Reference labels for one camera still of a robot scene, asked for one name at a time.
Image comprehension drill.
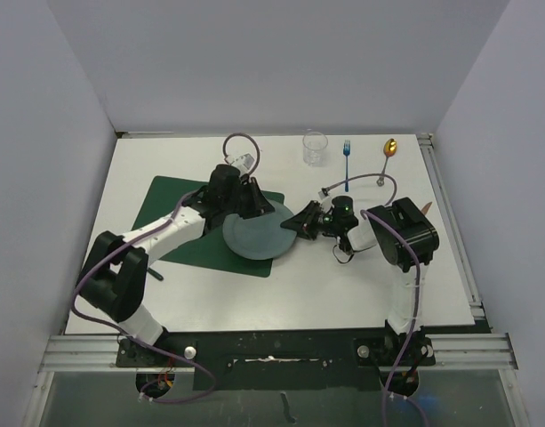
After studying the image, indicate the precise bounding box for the gold fork with green handle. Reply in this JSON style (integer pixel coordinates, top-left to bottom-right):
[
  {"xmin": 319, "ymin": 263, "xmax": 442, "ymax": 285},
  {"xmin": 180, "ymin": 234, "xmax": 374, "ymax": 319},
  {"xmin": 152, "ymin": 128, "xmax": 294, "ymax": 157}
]
[{"xmin": 148, "ymin": 268, "xmax": 164, "ymax": 281}]

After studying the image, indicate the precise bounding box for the dark green placemat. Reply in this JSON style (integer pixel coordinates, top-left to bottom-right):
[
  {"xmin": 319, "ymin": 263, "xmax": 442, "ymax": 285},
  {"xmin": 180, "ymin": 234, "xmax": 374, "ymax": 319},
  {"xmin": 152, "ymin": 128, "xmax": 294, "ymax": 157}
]
[{"xmin": 133, "ymin": 175, "xmax": 284, "ymax": 278}]

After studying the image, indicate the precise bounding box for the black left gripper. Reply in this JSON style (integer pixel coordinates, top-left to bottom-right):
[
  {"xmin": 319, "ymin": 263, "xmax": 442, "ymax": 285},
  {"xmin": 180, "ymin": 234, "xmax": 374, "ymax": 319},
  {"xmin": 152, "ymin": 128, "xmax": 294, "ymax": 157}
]
[{"xmin": 222, "ymin": 177, "xmax": 275, "ymax": 220}]

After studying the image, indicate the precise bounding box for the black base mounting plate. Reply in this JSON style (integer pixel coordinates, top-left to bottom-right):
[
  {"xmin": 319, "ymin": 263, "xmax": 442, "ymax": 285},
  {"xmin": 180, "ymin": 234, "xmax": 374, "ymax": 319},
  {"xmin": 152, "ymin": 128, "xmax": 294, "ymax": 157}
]
[{"xmin": 115, "ymin": 327, "xmax": 437, "ymax": 392}]

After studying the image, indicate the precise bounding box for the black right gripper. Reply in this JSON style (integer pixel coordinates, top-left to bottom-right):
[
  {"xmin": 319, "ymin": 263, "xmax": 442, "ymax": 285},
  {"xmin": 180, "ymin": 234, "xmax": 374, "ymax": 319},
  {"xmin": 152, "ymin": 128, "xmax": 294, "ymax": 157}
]
[{"xmin": 281, "ymin": 200, "xmax": 341, "ymax": 240}]

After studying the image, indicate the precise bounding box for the rose gold knife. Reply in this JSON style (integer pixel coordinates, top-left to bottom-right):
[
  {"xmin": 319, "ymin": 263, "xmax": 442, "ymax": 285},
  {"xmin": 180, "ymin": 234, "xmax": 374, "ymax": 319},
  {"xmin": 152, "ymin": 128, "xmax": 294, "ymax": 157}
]
[{"xmin": 421, "ymin": 202, "xmax": 432, "ymax": 215}]

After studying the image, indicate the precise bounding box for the clear drinking glass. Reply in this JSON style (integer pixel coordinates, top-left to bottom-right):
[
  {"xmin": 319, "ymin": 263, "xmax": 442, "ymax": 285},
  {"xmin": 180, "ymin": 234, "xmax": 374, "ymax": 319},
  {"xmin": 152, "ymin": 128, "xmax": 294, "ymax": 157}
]
[{"xmin": 302, "ymin": 131, "xmax": 329, "ymax": 167}]

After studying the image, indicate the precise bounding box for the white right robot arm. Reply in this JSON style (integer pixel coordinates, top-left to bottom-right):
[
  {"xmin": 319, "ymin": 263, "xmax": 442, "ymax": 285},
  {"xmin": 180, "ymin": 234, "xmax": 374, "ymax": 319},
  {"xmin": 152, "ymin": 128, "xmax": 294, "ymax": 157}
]
[{"xmin": 281, "ymin": 195, "xmax": 440, "ymax": 364}]

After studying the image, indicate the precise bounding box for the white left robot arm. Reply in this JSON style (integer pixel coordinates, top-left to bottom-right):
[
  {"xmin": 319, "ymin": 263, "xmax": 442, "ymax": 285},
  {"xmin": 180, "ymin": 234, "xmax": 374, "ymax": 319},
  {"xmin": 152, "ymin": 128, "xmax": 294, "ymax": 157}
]
[{"xmin": 71, "ymin": 164, "xmax": 275, "ymax": 366}]

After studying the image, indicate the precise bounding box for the iridescent gold spoon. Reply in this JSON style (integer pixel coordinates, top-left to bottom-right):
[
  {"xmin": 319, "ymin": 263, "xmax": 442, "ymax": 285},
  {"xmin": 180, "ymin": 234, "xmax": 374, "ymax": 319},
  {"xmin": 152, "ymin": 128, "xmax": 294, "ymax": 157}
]
[{"xmin": 376, "ymin": 138, "xmax": 397, "ymax": 187}]

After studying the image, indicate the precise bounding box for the blue metal fork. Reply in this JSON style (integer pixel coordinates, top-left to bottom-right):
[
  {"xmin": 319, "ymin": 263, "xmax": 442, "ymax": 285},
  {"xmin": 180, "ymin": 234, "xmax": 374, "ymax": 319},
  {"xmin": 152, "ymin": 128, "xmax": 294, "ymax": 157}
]
[{"xmin": 342, "ymin": 140, "xmax": 351, "ymax": 192}]

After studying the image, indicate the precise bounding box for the teal ceramic plate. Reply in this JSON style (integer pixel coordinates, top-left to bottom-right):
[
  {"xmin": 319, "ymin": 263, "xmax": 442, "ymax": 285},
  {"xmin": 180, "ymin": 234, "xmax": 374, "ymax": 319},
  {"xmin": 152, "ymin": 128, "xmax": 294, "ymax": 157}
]
[{"xmin": 222, "ymin": 201, "xmax": 296, "ymax": 261}]

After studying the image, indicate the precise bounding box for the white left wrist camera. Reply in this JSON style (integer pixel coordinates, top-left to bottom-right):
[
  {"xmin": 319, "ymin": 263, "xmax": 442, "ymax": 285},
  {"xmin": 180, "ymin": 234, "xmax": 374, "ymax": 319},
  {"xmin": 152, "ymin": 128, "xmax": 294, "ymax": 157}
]
[{"xmin": 232, "ymin": 153, "xmax": 256, "ymax": 175}]

